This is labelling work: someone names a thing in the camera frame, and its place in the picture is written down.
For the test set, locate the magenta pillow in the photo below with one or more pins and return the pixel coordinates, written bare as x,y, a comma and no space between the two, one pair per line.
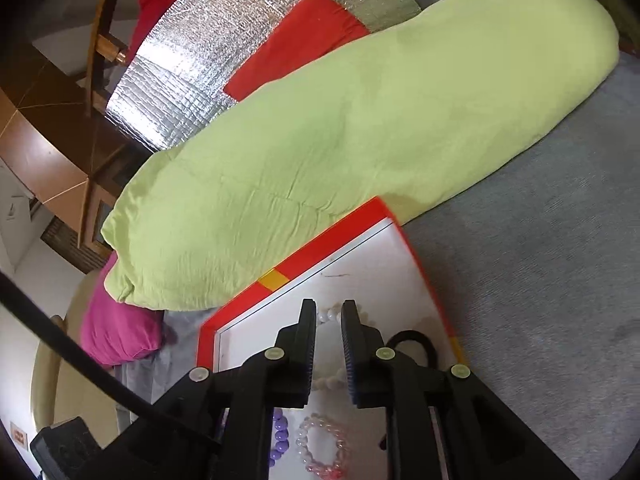
120,325

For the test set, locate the green pillow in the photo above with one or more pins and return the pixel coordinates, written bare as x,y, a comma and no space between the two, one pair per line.
350,135

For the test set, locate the beige leather sofa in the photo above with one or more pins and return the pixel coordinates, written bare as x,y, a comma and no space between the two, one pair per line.
55,385

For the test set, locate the red pillow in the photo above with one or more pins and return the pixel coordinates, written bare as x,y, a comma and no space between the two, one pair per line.
295,45

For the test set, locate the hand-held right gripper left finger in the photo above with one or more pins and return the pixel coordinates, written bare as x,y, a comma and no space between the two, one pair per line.
311,355

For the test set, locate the red jewelry box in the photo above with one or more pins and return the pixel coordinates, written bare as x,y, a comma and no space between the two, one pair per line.
350,290

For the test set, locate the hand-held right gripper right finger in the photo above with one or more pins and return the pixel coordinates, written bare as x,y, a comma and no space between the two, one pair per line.
349,360

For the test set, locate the brown woven panel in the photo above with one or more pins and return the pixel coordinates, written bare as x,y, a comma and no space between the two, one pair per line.
70,247

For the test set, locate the wall socket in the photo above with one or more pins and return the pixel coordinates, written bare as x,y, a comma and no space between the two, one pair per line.
19,439

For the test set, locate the silver foil mat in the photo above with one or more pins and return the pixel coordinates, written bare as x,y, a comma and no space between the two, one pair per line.
200,60

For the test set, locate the wooden chair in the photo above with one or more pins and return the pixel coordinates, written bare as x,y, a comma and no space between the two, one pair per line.
102,35

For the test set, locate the grey blanket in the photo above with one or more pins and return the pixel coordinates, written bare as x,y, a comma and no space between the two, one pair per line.
540,285

